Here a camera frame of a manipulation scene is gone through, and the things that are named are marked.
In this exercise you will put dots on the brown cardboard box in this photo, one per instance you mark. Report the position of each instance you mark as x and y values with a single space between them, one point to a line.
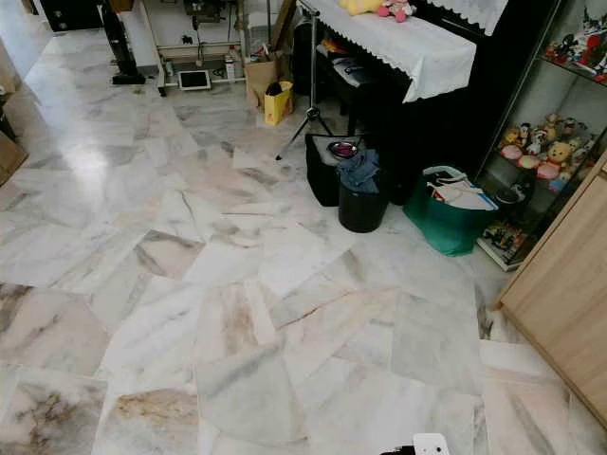
11 159

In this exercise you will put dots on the black upright vacuum cleaner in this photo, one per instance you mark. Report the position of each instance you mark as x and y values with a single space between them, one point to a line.
121 45

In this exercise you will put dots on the black low cabinet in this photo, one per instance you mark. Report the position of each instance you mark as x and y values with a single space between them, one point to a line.
68 13

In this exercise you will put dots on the white framed tablet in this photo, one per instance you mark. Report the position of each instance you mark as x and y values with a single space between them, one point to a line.
194 81

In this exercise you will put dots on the white sewing machine table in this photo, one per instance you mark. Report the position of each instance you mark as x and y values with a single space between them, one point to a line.
199 47

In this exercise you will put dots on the brown paper bag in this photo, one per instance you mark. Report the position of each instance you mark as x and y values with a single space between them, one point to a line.
258 78

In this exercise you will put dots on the yellow paper bag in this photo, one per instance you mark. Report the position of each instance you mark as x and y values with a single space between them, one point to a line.
278 106

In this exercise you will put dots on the black square box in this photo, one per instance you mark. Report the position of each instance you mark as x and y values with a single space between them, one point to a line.
319 178

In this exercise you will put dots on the black tripod stand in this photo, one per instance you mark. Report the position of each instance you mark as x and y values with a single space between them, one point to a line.
311 85

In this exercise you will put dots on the small dark bowl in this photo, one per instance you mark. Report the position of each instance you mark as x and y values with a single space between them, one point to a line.
342 150

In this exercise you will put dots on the black round bin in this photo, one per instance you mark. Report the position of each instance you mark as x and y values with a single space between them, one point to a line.
362 214

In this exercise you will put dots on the blue crumpled cloth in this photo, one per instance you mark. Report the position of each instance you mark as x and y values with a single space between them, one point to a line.
359 171

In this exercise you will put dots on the yellow plush toy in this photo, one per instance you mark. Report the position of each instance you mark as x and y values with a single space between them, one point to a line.
358 6

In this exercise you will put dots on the green shopping bag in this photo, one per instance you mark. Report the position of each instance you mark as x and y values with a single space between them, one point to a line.
446 229

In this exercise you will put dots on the white lace piano cloth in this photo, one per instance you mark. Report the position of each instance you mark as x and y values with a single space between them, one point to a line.
413 47

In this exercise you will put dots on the black upright piano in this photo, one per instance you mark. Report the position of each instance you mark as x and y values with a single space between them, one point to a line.
436 114

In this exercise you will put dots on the pink plush toy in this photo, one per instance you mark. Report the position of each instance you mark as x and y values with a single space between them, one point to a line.
396 9

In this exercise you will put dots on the glass display cabinet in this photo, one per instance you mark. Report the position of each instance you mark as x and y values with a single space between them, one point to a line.
541 100

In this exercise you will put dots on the tan teddy bear plush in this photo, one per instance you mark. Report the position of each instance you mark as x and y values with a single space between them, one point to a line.
560 154

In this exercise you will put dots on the light wood cabinet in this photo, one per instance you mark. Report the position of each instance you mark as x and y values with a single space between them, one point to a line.
564 294

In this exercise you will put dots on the red black toy figure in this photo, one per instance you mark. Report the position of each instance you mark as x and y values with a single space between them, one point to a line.
579 49

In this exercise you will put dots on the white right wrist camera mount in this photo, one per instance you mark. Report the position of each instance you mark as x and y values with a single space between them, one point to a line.
431 445

